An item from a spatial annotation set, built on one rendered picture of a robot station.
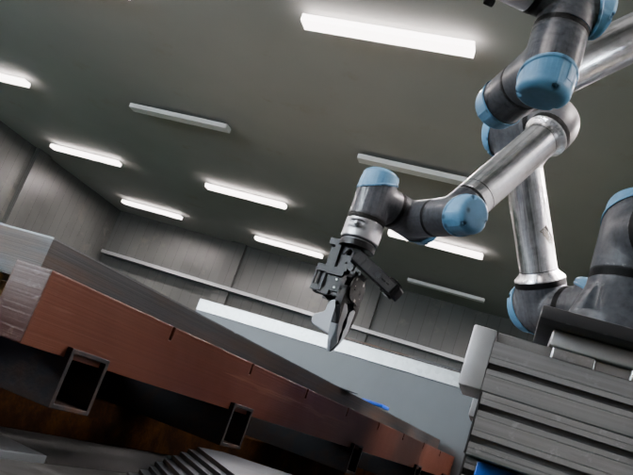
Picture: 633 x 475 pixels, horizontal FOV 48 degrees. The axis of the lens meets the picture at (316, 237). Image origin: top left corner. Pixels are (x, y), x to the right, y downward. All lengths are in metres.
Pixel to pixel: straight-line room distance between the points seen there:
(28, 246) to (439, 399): 1.60
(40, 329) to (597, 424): 0.75
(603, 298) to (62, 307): 0.77
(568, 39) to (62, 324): 0.73
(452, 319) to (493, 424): 11.21
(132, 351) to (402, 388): 1.51
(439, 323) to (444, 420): 10.18
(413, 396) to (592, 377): 1.10
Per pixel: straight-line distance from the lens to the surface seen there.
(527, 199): 1.69
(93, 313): 0.64
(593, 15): 1.08
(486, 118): 1.16
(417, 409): 2.12
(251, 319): 2.36
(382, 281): 1.32
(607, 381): 1.08
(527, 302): 1.71
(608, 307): 1.10
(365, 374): 2.18
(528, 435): 1.07
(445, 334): 12.22
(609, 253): 1.15
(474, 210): 1.33
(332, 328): 1.32
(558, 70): 1.01
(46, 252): 0.65
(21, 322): 0.60
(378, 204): 1.37
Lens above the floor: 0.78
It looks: 14 degrees up
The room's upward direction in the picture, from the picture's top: 20 degrees clockwise
